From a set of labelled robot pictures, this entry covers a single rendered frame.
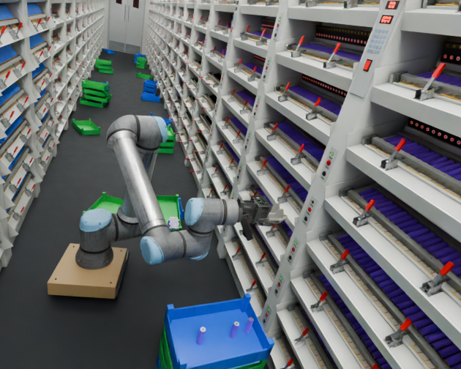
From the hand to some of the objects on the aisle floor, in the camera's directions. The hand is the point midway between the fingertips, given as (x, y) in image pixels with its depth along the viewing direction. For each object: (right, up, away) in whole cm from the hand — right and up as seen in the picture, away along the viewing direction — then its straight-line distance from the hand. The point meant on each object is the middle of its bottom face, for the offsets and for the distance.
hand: (283, 217), depth 114 cm
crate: (-69, -11, +112) cm, 132 cm away
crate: (-110, -9, +108) cm, 155 cm away
